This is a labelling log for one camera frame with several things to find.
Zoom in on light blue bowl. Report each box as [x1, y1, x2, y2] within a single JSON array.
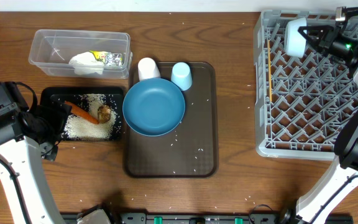
[[284, 18, 307, 58]]

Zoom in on white rice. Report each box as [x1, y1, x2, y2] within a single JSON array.
[[60, 93, 122, 141]]

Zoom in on orange carrot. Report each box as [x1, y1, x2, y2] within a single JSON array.
[[64, 101, 99, 124]]

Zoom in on wooden chopstick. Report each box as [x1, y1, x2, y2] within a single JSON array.
[[267, 38, 273, 103]]

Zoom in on brown food scrap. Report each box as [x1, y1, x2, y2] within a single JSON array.
[[98, 105, 111, 124]]

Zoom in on white tissue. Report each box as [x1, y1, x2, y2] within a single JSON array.
[[68, 52, 104, 75]]

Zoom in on green snack wrapper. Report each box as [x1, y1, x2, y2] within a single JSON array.
[[90, 50, 123, 67]]

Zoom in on dark blue plate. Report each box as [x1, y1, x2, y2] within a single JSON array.
[[122, 78, 186, 137]]

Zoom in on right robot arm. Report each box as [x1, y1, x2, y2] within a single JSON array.
[[280, 16, 358, 223]]

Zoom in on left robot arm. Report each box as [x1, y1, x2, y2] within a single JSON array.
[[0, 100, 71, 223]]

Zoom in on grey dishwasher rack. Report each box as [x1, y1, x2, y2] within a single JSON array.
[[254, 10, 358, 161]]

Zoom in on black rectangular tray bin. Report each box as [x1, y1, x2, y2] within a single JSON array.
[[40, 86, 124, 125]]

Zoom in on clear plastic bin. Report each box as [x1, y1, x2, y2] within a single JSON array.
[[29, 29, 132, 79]]

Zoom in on white plastic cup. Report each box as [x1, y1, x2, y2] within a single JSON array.
[[137, 57, 161, 81]]

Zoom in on light blue plastic cup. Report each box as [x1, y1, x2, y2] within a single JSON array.
[[171, 62, 193, 91]]

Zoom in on dark brown serving tray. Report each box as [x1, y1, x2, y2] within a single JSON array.
[[124, 62, 218, 178]]

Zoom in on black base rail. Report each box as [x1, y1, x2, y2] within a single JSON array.
[[60, 203, 354, 224]]

